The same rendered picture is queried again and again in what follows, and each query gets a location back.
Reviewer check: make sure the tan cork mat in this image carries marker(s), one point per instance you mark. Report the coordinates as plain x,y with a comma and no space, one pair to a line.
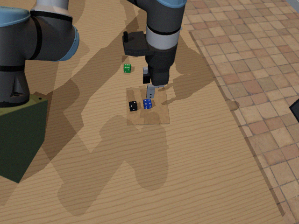
157,114

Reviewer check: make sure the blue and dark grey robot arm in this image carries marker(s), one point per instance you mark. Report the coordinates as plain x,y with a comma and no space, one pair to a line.
46,33

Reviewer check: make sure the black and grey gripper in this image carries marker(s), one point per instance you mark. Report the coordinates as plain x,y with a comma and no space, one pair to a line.
159,52

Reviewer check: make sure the black die with white pips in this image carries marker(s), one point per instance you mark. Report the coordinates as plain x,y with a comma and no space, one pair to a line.
133,106

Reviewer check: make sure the green die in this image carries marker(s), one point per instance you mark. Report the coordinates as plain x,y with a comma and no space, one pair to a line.
127,68

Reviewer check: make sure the blue die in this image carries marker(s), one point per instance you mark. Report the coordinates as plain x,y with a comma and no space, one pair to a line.
147,103

